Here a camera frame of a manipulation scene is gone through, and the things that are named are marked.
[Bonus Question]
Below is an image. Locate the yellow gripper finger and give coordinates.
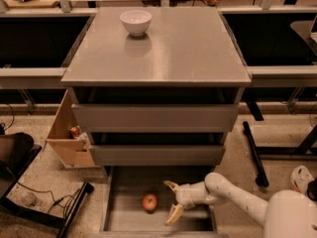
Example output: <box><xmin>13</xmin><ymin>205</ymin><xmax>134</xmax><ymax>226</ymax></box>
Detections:
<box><xmin>165</xmin><ymin>204</ymin><xmax>184</xmax><ymax>226</ymax></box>
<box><xmin>163</xmin><ymin>180</ymin><xmax>179</xmax><ymax>193</ymax></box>

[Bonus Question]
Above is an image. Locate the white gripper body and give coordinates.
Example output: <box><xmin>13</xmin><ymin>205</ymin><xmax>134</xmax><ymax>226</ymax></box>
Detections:
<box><xmin>174</xmin><ymin>183</ymin><xmax>209</xmax><ymax>209</ymax></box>

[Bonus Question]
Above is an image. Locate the red apple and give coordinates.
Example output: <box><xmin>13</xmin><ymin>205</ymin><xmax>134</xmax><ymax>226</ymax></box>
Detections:
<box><xmin>142</xmin><ymin>193</ymin><xmax>158</xmax><ymax>212</ymax></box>

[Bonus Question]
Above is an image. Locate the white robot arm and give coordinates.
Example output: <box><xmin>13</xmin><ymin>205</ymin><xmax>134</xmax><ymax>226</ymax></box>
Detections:
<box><xmin>163</xmin><ymin>173</ymin><xmax>317</xmax><ymax>238</ymax></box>

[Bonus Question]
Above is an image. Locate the grey open bottom drawer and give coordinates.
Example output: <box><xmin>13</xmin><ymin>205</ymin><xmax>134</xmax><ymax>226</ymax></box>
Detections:
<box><xmin>89</xmin><ymin>166</ymin><xmax>229</xmax><ymax>238</ymax></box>

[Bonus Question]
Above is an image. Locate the grey middle drawer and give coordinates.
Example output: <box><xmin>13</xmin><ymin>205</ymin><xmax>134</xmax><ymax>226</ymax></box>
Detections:
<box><xmin>90</xmin><ymin>145</ymin><xmax>225</xmax><ymax>166</ymax></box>

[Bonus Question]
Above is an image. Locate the grey drawer cabinet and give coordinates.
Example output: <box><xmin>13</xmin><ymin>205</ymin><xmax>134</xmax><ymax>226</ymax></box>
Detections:
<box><xmin>60</xmin><ymin>6</ymin><xmax>252</xmax><ymax>171</ymax></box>

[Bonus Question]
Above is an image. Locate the grey top drawer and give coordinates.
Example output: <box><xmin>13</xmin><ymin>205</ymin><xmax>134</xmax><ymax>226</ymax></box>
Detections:
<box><xmin>72</xmin><ymin>104</ymin><xmax>238</xmax><ymax>133</ymax></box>

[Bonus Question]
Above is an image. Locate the black bar on floor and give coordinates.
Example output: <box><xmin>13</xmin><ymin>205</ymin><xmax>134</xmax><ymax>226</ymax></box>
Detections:
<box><xmin>243</xmin><ymin>121</ymin><xmax>269</xmax><ymax>187</ymax></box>

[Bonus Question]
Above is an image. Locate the wooden box with items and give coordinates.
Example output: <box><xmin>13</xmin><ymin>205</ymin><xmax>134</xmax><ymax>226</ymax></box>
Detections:
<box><xmin>46</xmin><ymin>91</ymin><xmax>95</xmax><ymax>168</ymax></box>

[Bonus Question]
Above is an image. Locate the white orange sneaker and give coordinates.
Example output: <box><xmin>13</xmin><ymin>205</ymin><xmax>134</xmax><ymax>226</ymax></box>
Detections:
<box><xmin>290</xmin><ymin>166</ymin><xmax>314</xmax><ymax>195</ymax></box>

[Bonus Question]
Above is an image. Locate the white ceramic bowl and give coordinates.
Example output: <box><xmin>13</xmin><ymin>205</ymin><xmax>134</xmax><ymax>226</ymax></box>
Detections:
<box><xmin>120</xmin><ymin>10</ymin><xmax>152</xmax><ymax>36</ymax></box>

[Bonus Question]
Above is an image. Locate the black cable on floor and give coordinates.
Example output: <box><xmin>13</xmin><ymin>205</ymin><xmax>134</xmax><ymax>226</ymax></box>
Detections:
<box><xmin>16</xmin><ymin>180</ymin><xmax>82</xmax><ymax>218</ymax></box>

